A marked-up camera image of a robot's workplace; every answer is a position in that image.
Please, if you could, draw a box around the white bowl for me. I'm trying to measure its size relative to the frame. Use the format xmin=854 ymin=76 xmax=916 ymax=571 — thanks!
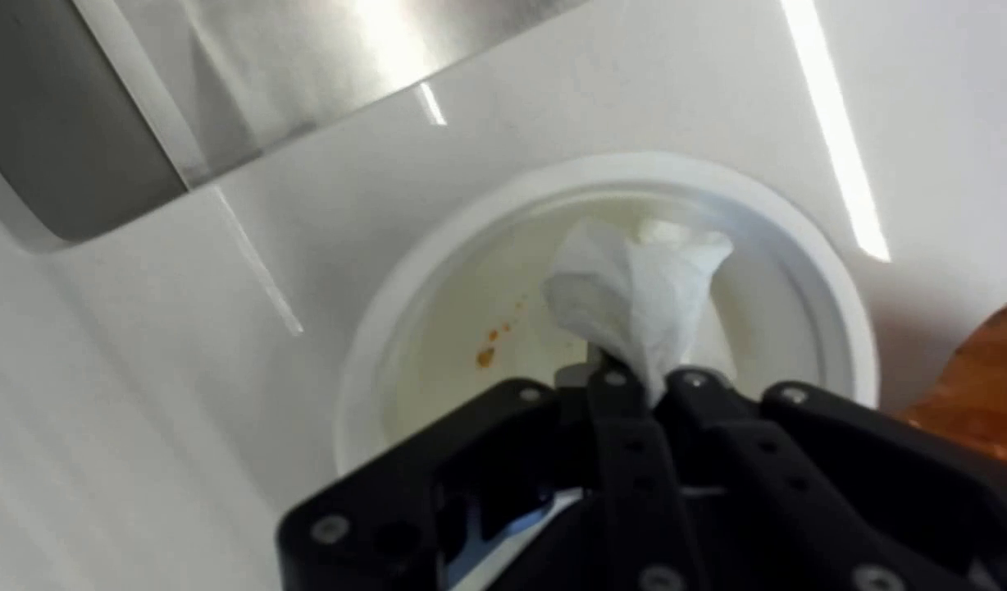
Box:
xmin=334 ymin=147 xmax=881 ymax=479

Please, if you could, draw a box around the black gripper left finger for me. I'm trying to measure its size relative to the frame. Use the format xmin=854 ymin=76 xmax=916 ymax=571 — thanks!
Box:
xmin=274 ymin=361 xmax=704 ymax=591

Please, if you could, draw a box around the white tissue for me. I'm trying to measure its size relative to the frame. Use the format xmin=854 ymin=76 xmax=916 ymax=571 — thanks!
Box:
xmin=542 ymin=218 xmax=739 ymax=406

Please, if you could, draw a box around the stainless steel sink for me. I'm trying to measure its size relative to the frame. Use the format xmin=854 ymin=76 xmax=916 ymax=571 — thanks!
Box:
xmin=0 ymin=0 xmax=592 ymax=248

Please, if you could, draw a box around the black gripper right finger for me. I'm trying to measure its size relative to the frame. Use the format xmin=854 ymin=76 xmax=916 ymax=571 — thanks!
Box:
xmin=656 ymin=365 xmax=1007 ymax=591

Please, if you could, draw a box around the orange chip bag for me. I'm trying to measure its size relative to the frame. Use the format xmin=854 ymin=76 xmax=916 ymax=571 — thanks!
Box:
xmin=904 ymin=288 xmax=1007 ymax=470

